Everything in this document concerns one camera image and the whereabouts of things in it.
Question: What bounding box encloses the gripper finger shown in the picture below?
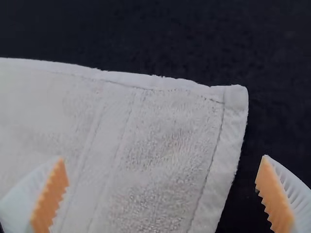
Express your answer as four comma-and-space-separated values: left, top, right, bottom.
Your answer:
0, 156, 70, 233
254, 154, 311, 233

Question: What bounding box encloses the black mat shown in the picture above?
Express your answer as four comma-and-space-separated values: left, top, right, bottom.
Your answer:
0, 0, 311, 233

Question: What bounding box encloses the pale towel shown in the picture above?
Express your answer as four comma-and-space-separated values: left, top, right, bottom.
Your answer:
0, 57, 250, 233

